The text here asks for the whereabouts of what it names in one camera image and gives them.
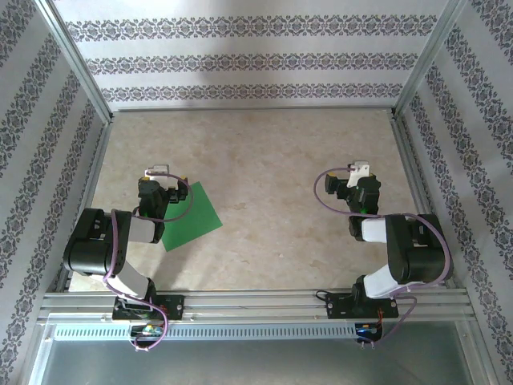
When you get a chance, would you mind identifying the aluminium mounting rail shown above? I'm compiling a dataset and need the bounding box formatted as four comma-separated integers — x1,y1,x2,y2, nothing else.
38,291,474,322

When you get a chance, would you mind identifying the small circuit board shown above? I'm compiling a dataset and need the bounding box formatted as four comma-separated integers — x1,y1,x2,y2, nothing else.
354,322,384,338
130,324,165,338

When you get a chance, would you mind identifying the aluminium frame post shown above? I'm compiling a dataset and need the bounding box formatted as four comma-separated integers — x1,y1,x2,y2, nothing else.
391,0,469,120
34,0,114,126

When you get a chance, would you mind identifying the aluminium back rail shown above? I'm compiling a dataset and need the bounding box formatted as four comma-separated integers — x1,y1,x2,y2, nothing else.
110,106,398,116

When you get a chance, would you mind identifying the aluminium side rail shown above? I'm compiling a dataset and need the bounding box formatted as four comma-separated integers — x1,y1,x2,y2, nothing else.
54,120,115,293
390,115,458,290

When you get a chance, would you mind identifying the slotted grey cable duct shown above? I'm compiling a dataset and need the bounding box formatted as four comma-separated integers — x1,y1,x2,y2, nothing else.
51,323,386,342

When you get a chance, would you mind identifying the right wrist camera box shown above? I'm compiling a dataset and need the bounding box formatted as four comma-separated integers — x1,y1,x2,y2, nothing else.
345,160,370,188

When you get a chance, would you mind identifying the green paper sheet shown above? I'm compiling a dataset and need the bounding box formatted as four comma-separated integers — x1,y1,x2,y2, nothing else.
161,181,224,253

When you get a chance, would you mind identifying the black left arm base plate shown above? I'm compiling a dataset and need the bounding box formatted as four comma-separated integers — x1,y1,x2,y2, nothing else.
111,294,186,322

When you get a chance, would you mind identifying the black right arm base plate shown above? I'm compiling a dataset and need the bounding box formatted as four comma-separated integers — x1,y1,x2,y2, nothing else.
316,290,401,321

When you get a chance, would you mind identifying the grey metal sheet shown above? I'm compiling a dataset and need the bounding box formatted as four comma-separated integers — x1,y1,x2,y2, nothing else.
27,336,490,385

